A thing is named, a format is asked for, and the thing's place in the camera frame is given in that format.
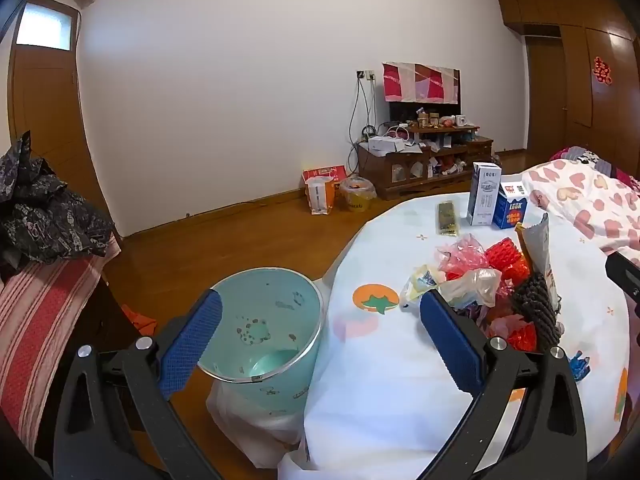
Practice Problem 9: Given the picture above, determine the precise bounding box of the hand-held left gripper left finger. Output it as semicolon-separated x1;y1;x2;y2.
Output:
52;289;226;480

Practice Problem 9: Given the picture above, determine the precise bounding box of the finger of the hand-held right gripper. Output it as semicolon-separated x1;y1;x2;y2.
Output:
605;251;633;292

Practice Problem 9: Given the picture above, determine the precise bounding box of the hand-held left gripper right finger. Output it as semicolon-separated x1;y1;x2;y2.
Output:
419;289;588;480

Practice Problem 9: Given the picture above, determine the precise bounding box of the teal trash bin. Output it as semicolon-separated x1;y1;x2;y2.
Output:
196;266;324;415

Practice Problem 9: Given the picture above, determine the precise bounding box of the grey braided rope bundle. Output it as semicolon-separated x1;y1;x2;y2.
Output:
510;272;561;353

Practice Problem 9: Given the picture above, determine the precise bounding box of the red foam fruit net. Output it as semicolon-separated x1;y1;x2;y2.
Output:
485;239;532;286
487;310;538;353

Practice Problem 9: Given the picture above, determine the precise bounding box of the orange cloth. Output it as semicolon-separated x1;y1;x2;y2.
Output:
121;304;158;336

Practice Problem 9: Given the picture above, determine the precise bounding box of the small yellow white packet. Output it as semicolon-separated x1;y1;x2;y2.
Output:
399;265;441;303

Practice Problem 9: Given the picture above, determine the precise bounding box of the heart print blanket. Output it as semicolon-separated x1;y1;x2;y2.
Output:
520;146;640;256

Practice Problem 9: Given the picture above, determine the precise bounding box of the silver snack wrapper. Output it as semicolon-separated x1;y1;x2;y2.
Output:
515;212;561;306

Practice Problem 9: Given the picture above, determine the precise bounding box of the pink plastic bag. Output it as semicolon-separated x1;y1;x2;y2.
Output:
434;234;491;281

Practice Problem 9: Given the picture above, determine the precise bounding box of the printed white tablecloth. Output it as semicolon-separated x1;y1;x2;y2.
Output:
277;191;640;480

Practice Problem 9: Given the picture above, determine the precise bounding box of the white plastic bag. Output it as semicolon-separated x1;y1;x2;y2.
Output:
206;380;311;468

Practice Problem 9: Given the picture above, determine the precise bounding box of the gold green snack packet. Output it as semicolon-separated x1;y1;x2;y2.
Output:
437;201;460;236

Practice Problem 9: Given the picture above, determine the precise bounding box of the blue drink carton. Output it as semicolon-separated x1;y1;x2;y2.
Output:
492;176;530;231

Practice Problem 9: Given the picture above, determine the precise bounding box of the white grey milk carton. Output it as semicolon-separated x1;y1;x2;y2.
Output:
467;161;502;227

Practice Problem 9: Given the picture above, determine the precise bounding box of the red striped cloth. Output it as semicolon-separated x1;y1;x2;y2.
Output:
0;240;123;456

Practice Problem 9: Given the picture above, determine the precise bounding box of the wooden TV stand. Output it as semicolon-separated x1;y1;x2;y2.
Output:
357;127;495;201

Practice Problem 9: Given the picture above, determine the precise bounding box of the yellow bin with plastic liner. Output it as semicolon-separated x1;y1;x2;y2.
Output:
340;177;377;212

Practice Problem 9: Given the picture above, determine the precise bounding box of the dark printed cloth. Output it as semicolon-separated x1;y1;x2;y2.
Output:
0;130;115;281

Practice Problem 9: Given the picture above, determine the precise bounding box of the wooden wardrobe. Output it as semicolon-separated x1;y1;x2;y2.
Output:
497;0;640;181

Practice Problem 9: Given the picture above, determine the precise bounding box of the white orange paper bag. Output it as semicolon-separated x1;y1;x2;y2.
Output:
306;176;335;216

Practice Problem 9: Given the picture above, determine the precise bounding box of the red paper decoration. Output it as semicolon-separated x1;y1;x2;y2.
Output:
592;56;613;86

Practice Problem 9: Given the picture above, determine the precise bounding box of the orange cardboard box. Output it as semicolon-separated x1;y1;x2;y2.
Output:
302;165;348;186

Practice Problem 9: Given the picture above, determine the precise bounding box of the white flat box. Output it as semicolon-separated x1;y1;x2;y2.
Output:
367;136;406;153

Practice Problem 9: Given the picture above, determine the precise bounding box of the black television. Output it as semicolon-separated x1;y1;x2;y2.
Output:
389;101;461;123

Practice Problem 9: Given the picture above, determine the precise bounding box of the television with red white cloth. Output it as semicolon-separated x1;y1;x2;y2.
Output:
382;62;461;106

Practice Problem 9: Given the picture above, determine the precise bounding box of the wooden door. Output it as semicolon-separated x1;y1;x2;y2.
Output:
7;0;121;241

